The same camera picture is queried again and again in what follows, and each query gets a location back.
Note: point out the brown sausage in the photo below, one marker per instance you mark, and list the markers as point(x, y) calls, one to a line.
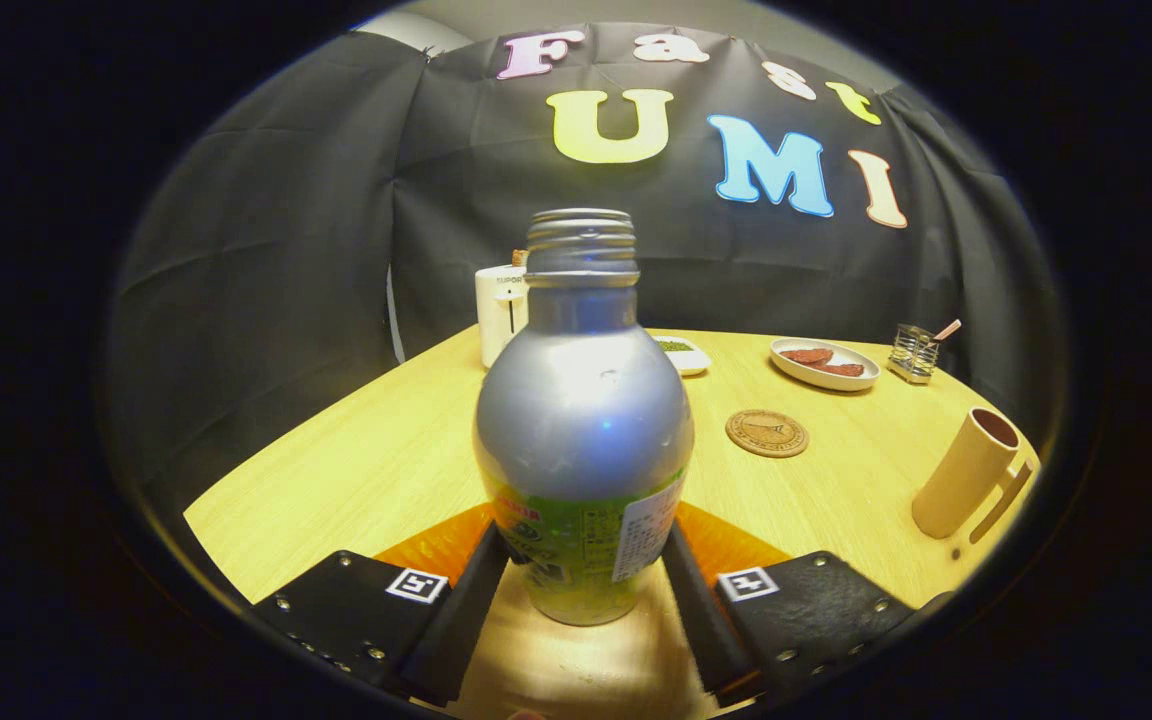
point(841, 369)
point(808, 355)

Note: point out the white toaster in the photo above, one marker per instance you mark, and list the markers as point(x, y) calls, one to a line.
point(498, 320)

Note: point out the white divided dish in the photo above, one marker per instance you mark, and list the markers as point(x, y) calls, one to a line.
point(688, 356)

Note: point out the white oval plate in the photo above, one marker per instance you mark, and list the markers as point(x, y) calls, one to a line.
point(826, 380)

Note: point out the black backdrop cloth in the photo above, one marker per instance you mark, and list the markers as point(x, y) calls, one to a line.
point(286, 250)

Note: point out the round cork coaster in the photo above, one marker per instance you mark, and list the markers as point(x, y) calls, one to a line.
point(767, 434)

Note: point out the silver bottle green label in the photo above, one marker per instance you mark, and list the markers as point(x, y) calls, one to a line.
point(581, 420)

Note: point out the wooden table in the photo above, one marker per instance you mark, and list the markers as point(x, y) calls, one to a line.
point(386, 470)

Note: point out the beige cup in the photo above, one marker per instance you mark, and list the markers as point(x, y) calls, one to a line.
point(961, 475)

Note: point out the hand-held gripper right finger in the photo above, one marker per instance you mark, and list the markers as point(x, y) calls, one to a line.
point(706, 630)

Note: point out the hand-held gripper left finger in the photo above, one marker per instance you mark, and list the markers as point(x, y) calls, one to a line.
point(461, 630)

